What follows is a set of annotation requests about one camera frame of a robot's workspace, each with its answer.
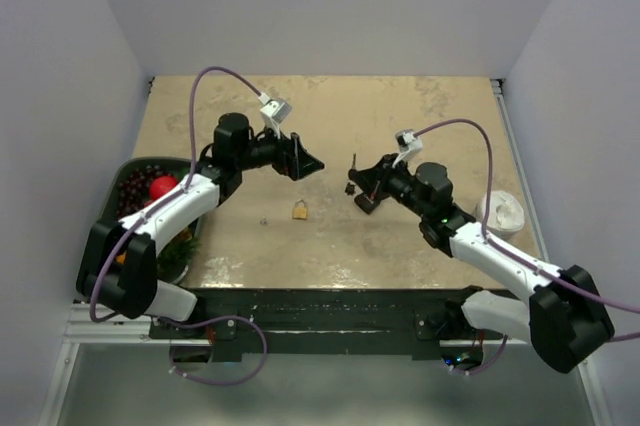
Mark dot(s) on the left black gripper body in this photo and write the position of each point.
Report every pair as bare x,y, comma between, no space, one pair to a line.
271,152

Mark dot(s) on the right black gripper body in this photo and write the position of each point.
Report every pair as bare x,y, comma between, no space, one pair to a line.
395,184

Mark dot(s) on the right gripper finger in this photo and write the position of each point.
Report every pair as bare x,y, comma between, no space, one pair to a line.
372,176
368,203

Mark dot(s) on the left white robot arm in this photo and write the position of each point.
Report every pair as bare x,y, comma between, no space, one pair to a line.
119,266

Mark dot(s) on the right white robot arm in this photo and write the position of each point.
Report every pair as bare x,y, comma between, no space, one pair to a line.
553,309

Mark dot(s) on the brass padlock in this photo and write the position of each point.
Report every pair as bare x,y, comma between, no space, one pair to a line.
300,210

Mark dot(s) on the red toy apple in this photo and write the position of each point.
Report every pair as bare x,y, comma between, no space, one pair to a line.
160,186

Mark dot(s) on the dark red grape bunch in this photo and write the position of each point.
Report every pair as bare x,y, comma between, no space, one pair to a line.
134,191

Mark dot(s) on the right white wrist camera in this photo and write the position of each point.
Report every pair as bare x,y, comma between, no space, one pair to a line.
409,144

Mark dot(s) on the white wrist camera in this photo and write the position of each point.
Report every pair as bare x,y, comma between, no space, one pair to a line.
409,144
273,112

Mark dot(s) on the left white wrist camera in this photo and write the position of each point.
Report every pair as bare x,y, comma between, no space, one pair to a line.
273,112

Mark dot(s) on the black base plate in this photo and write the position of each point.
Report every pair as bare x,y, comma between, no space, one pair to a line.
395,322

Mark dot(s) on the aluminium frame rail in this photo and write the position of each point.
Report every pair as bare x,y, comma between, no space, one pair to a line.
80,329

